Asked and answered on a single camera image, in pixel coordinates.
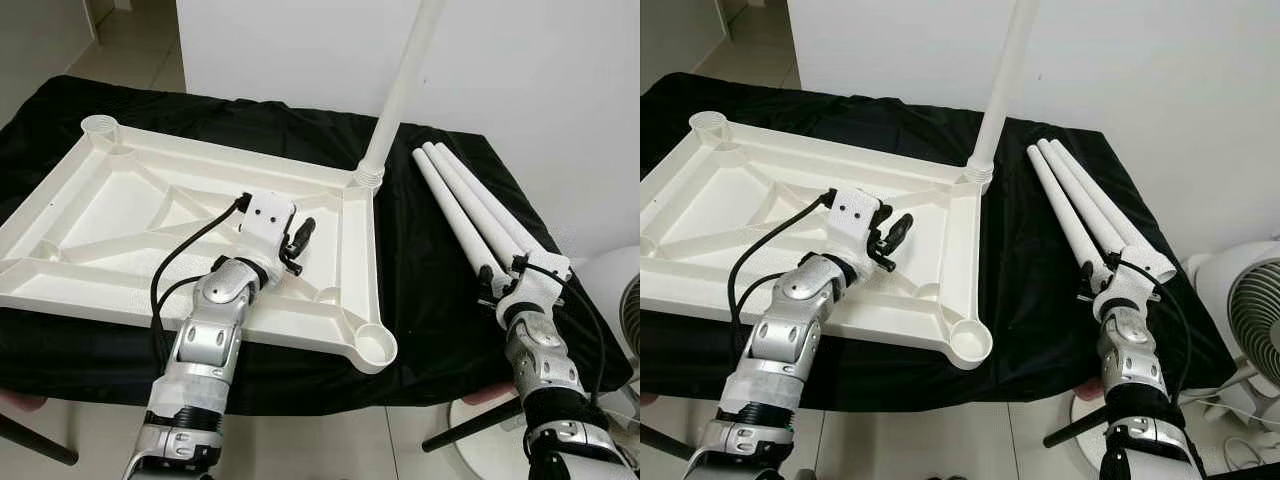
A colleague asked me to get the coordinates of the black tablecloth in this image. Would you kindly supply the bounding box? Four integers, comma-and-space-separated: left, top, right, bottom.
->
0, 75, 636, 406
640, 72, 1236, 406

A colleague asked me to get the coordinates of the white plastic table top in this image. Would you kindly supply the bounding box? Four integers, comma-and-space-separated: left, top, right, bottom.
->
640, 110, 996, 371
0, 113, 399, 376

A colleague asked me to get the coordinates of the white plastic table leg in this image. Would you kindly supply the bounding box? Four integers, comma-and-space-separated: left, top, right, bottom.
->
1049, 141, 1179, 285
1038, 140, 1126, 266
436, 143, 573, 286
355, 0, 447, 191
963, 0, 1043, 189
424, 142, 521, 271
412, 148, 498, 281
1026, 146, 1103, 276

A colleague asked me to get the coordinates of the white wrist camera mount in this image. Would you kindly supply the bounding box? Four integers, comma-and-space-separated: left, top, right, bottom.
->
1092, 262, 1166, 323
497, 255, 573, 326
240, 193, 298, 263
830, 188, 886, 263

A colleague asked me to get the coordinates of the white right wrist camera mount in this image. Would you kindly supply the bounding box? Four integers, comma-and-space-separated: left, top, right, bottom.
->
1092, 262, 1166, 323
497, 255, 573, 326

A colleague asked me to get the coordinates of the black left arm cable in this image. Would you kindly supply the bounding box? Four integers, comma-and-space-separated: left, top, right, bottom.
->
727, 190, 839, 361
148, 195, 251, 361

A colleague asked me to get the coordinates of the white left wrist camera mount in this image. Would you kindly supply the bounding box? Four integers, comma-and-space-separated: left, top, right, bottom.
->
240, 193, 298, 263
830, 188, 886, 263

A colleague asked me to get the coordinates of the white pedestal fan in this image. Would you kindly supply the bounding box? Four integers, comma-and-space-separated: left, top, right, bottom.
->
448, 272, 640, 480
1068, 238, 1280, 446

